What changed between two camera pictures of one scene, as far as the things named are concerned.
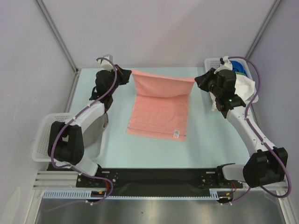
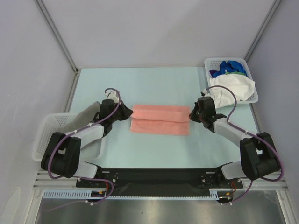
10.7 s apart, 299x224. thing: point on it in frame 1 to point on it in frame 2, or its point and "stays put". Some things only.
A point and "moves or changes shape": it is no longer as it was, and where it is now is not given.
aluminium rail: x=47 y=180 stays put
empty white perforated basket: x=95 y=152 stays put
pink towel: x=159 y=108 moves or changes shape
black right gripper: x=205 y=80 to x=199 y=114
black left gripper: x=124 y=74 to x=126 y=112
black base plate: x=164 y=181 stays put
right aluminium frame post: x=263 y=28 stays put
